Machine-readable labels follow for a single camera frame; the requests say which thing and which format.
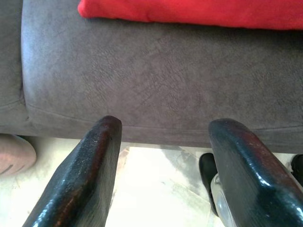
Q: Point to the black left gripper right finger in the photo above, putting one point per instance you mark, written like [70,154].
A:
[255,184]

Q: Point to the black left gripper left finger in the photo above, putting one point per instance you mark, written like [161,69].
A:
[78,179]

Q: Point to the pink cat face pillow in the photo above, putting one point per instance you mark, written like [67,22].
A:
[14,156]

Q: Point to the red pillow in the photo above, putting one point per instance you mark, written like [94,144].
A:
[189,11]

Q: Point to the brown suede sofa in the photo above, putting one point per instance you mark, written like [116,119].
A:
[142,71]

